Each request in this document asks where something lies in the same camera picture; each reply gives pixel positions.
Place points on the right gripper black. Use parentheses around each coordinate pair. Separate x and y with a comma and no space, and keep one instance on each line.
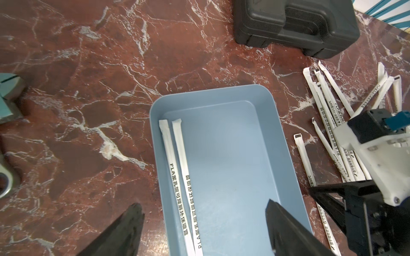
(372,227)

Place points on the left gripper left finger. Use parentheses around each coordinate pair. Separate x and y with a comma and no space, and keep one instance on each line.
(122,237)

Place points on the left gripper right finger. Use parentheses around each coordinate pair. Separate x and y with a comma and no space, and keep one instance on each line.
(288,237)

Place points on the blue plastic storage tray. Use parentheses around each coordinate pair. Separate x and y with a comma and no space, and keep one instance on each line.
(238,160)

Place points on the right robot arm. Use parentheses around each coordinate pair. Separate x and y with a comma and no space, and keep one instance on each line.
(382,143)

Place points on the black plastic tool case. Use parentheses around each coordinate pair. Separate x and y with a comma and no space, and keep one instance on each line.
(321,29)

